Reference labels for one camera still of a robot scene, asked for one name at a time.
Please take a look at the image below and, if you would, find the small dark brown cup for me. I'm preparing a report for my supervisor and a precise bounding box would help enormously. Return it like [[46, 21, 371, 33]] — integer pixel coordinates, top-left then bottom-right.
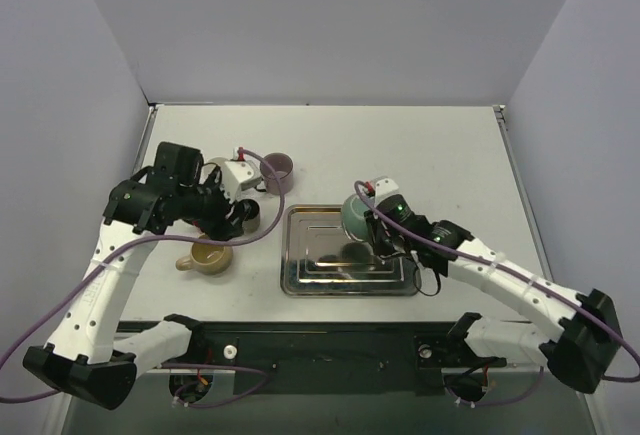
[[241, 199, 261, 235]]

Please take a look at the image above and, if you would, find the teal speckled ceramic mug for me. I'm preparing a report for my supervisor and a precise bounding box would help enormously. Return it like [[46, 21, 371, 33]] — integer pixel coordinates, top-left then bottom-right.
[[340, 194, 376, 244]]

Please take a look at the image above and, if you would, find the cream ceramic mug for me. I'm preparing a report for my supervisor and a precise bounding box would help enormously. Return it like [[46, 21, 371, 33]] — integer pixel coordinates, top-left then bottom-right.
[[175, 235, 233, 276]]

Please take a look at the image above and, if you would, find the pink faceted ceramic mug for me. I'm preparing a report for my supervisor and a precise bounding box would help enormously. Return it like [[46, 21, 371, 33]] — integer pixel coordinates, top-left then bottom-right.
[[203, 157, 228, 170]]

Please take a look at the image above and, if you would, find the lilac ceramic mug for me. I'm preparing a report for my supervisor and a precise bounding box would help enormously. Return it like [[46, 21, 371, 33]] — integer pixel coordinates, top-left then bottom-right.
[[259, 152, 294, 195]]

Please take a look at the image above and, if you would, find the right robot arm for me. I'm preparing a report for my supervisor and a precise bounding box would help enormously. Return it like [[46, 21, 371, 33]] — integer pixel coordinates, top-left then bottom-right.
[[358, 184, 622, 394]]

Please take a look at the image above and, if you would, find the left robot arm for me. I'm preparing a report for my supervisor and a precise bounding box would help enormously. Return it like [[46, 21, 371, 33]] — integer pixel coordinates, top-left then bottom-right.
[[23, 142, 261, 410]]

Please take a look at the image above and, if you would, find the stainless steel tray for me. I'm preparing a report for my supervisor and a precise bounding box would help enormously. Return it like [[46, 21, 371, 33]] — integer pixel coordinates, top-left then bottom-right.
[[280, 205, 417, 297]]

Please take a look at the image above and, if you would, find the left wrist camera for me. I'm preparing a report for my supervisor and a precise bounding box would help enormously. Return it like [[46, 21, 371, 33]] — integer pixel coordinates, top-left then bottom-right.
[[221, 160, 262, 202]]

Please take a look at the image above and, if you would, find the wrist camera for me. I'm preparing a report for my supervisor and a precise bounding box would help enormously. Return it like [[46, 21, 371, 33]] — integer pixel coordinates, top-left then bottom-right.
[[365, 176, 400, 206], [221, 160, 262, 202]]

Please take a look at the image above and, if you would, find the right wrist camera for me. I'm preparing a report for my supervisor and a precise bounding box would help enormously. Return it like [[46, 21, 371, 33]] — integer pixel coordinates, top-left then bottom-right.
[[365, 176, 400, 206]]

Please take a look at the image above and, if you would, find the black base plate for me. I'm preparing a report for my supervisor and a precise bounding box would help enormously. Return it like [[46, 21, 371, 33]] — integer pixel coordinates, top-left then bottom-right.
[[138, 322, 507, 397]]

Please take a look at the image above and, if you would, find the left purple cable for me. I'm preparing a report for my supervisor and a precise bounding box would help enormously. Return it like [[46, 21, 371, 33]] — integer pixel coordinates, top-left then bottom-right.
[[0, 147, 286, 409]]

